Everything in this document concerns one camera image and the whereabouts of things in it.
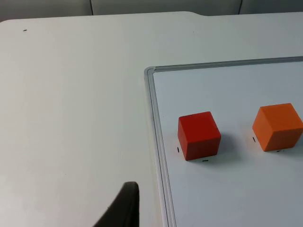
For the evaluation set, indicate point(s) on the red cube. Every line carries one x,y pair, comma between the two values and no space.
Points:
197,137

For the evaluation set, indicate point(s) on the grey-framed whiteboard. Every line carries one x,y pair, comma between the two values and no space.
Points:
236,189

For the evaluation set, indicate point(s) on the orange cube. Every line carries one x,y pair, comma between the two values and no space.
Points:
277,128

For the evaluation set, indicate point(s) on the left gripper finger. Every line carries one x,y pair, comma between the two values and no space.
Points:
125,208

